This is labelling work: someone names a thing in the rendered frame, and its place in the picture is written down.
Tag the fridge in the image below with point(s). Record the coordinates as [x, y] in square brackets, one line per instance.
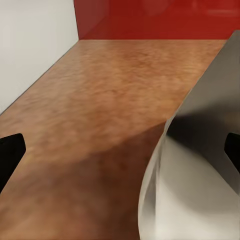
[34, 35]

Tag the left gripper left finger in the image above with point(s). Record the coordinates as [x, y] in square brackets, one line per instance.
[12, 150]

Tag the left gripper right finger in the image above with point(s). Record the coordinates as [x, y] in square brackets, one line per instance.
[232, 149]

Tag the paper coffee filter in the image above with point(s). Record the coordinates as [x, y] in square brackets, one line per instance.
[191, 188]

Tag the countertop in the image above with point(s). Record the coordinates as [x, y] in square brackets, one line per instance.
[91, 124]

